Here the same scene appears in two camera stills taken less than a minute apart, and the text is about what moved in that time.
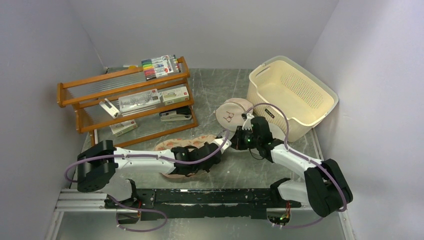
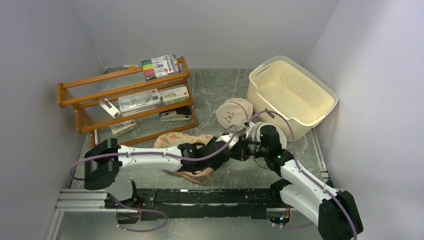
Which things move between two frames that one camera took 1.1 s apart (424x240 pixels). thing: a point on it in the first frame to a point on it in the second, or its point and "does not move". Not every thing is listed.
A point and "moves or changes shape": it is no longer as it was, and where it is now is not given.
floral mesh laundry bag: [192, 142] moves or changes shape
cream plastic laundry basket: [306, 100] does not move
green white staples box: [175, 95] does not move
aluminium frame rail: [94, 200] does not move
